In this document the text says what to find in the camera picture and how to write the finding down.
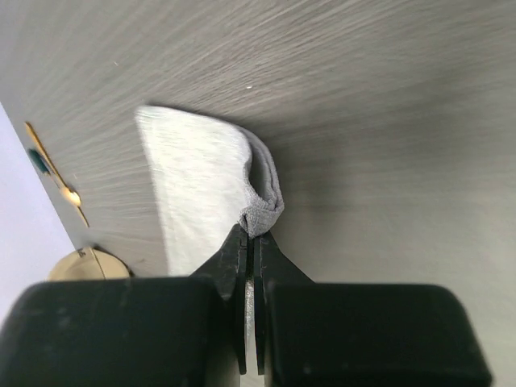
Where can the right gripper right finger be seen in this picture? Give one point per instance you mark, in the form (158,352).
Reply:
(335,334)

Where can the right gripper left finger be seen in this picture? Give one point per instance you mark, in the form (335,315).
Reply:
(161,331)

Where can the grey cloth napkin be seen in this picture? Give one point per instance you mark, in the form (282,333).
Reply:
(208,175)

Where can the beige cap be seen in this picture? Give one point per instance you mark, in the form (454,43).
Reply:
(87,264)

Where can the green handled gold utensil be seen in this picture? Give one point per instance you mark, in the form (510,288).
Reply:
(39,162)

